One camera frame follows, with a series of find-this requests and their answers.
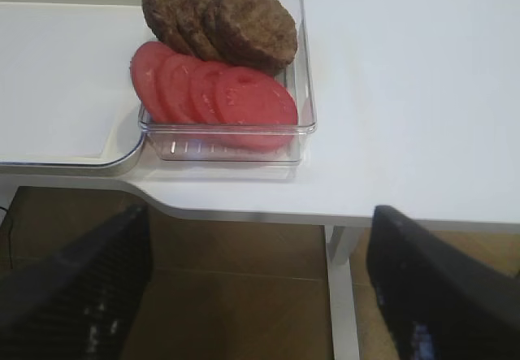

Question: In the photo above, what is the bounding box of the clear patty tomato container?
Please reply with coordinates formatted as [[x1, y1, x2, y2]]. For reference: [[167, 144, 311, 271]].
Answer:
[[138, 0, 317, 164]]

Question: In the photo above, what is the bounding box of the right brown meat patty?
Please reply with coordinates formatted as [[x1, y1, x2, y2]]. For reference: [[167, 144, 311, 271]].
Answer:
[[203, 0, 298, 76]]

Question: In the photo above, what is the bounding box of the left brown meat patty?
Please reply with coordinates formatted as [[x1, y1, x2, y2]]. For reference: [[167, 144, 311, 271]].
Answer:
[[141, 0, 195, 56]]

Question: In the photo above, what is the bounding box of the white table leg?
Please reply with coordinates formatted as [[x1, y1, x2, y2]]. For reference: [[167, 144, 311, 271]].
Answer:
[[324, 225, 363, 360]]

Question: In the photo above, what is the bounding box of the brown meat patty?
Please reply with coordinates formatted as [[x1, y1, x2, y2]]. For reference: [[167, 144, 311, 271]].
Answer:
[[141, 0, 195, 56], [176, 0, 223, 62], [203, 0, 298, 76]]

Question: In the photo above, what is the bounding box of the front red tomato slice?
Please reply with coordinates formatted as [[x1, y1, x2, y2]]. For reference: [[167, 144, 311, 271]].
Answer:
[[214, 67, 298, 131]]

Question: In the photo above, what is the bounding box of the middle brown meat patty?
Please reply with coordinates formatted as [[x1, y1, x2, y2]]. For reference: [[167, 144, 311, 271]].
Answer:
[[176, 0, 223, 62]]

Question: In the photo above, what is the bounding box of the leftmost red tomato slice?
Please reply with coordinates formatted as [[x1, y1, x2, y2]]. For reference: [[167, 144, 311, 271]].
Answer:
[[130, 41, 175, 123]]

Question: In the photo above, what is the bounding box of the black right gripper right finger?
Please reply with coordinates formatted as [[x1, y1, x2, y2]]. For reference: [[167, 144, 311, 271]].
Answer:
[[366, 206, 519, 359]]

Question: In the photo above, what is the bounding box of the white rectangular metal tray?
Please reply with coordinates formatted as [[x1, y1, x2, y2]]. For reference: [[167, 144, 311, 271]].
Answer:
[[1, 2, 152, 176]]

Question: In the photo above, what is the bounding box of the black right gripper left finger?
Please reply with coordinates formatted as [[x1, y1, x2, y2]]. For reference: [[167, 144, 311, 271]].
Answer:
[[1, 206, 153, 359]]

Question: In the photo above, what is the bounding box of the red tomato slice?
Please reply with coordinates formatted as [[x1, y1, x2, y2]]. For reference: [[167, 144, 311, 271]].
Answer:
[[189, 62, 229, 124], [157, 54, 202, 124], [214, 67, 298, 131], [130, 41, 175, 123]]

